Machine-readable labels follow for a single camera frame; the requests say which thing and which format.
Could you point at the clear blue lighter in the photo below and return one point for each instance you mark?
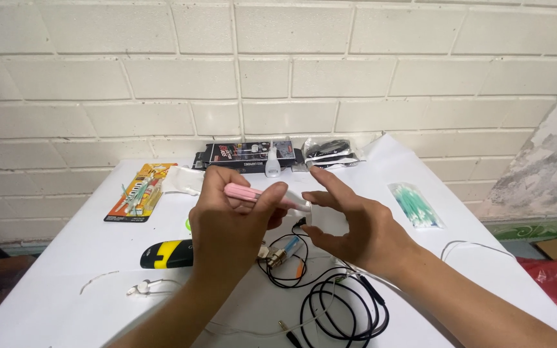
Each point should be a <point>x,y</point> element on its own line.
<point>286,251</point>

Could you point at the black and yellow case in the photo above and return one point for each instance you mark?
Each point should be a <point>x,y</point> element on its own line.
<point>165,254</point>

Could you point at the white crumpled plastic bag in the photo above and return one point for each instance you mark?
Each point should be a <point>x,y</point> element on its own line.
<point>184,180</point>

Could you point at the bag of green cotton swabs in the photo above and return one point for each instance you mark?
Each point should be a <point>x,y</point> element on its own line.
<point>416,207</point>

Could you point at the small white dropper bottle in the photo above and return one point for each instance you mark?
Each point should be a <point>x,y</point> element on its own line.
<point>272,167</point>

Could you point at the small green object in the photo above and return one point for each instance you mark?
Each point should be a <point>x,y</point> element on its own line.
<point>187,225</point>

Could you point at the orange glue blister pack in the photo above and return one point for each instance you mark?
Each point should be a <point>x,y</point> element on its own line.
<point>138,196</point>

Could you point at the person's right hand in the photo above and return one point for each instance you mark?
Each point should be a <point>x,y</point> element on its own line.
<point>370,237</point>

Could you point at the white paper table cover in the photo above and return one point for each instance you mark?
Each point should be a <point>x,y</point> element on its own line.
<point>452,299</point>

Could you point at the pink pen-shaped tool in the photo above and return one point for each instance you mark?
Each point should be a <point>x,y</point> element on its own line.
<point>240,193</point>

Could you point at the black earphone box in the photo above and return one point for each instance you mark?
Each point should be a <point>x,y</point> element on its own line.
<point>240,154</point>

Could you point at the person's left hand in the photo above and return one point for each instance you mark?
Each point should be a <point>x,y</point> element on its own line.
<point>220,232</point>

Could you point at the clear bag of black earphones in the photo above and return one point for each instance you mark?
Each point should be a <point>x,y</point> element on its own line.
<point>329,150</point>

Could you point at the white earbud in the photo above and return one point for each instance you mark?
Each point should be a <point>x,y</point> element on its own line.
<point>140,288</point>

